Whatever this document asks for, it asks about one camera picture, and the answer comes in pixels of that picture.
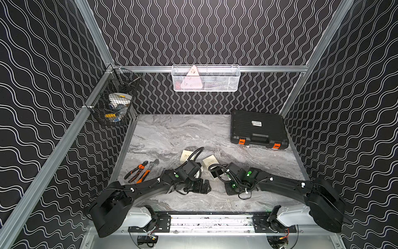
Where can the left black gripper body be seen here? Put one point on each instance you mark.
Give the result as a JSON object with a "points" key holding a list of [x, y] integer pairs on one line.
{"points": [[200, 187]]}

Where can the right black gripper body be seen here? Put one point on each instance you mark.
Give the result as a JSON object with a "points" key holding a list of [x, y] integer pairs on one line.
{"points": [[232, 187]]}

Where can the cream drawer jewelry box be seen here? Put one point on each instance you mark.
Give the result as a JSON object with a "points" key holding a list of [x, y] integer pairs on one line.
{"points": [[186, 155]]}

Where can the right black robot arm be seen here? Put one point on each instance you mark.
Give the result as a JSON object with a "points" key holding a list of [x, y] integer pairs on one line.
{"points": [[319, 203]]}

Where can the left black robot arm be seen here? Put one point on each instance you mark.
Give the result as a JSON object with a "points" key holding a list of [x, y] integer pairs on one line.
{"points": [[109, 210]]}

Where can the orange black pliers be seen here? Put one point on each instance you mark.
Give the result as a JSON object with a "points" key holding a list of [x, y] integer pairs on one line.
{"points": [[135, 173]]}

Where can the black plastic tool case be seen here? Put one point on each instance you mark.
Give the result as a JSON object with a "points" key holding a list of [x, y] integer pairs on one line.
{"points": [[263, 129]]}

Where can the pink triangular card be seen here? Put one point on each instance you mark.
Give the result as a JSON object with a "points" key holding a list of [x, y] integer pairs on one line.
{"points": [[192, 81]]}

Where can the aluminium front rail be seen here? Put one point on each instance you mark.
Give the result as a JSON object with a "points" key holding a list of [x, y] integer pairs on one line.
{"points": [[217, 224]]}

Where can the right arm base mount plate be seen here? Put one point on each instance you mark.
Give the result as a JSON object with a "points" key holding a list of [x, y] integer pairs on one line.
{"points": [[264, 224]]}

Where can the orange handled adjustable wrench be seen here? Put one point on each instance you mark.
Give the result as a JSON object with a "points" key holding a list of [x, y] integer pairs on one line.
{"points": [[151, 166]]}

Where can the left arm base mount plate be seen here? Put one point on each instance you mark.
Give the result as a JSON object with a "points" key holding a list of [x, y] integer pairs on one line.
{"points": [[155, 224]]}

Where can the white wire wall basket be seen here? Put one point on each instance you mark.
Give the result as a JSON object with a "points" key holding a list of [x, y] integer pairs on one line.
{"points": [[215, 78]]}

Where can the black wire corner basket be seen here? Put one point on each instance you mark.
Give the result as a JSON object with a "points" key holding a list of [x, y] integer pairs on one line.
{"points": [[113, 105]]}

